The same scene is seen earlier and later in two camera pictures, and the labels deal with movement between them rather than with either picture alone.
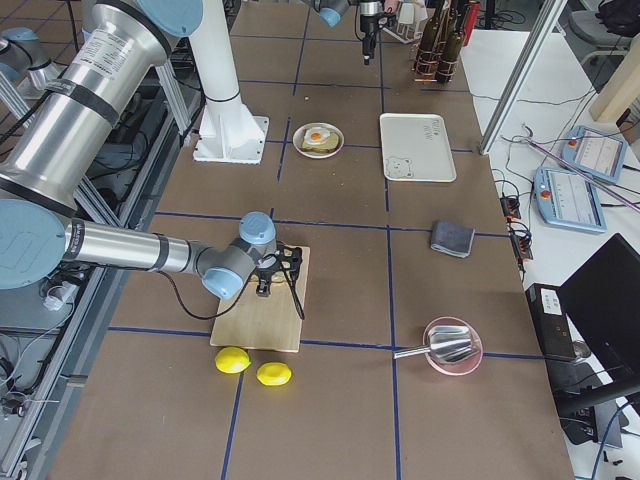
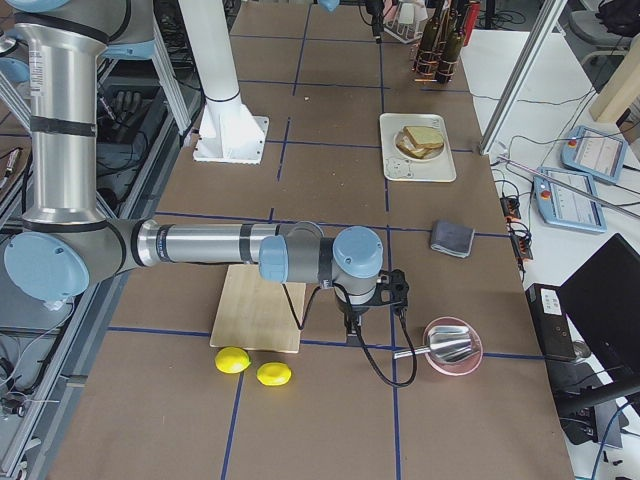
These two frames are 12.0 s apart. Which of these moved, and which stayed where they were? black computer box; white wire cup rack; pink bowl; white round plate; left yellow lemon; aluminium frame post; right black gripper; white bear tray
Moved: right black gripper; white round plate
Stayed: white wire cup rack; white bear tray; aluminium frame post; pink bowl; black computer box; left yellow lemon
